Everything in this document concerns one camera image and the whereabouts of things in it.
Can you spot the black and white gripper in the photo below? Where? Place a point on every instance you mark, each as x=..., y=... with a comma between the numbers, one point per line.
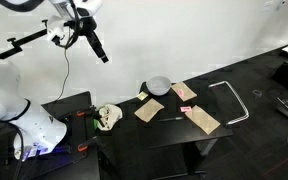
x=88, y=26

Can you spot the black and grey pen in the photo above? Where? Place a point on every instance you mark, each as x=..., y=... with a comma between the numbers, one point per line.
x=171, y=119

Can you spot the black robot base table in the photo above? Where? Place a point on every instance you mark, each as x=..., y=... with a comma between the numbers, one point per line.
x=65, y=162

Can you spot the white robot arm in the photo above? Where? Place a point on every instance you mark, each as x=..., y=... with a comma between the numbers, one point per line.
x=38, y=132

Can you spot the white bowl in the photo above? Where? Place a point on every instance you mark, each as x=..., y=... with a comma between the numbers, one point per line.
x=158, y=85

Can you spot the yellow sticky note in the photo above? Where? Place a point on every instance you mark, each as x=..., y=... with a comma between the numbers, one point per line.
x=142, y=95

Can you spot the crumpled white cloth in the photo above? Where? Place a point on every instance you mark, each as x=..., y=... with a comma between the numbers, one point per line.
x=109, y=115

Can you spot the brown paper sheet left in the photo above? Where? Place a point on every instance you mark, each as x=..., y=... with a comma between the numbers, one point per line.
x=149, y=110

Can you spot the brown paper sheet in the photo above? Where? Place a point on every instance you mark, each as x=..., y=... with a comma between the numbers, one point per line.
x=149, y=110
x=188, y=93
x=202, y=119

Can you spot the pink label on paper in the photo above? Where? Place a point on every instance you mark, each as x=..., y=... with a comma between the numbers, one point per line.
x=181, y=93

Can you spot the brown paper sheet top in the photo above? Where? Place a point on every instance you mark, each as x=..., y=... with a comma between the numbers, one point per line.
x=188, y=93

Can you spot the pink sticky note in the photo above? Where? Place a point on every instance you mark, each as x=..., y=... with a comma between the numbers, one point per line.
x=186, y=109

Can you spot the black side table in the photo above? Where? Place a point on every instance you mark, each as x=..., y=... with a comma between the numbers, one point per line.
x=157, y=150

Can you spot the brown paper sheet right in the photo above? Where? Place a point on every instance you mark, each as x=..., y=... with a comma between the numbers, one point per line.
x=202, y=119

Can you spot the orange handled clamp upper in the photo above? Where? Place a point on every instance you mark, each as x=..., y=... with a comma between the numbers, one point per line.
x=90, y=111

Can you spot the orange handled clamp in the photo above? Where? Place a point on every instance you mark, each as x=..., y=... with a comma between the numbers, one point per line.
x=90, y=111
x=83, y=146

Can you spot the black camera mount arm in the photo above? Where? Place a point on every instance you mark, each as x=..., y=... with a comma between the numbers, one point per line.
x=18, y=43

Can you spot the orange handled clamp lower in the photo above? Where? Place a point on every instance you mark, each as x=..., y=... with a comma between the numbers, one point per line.
x=83, y=146

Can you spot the silver metal chair frame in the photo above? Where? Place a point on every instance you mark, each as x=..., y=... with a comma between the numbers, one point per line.
x=236, y=95

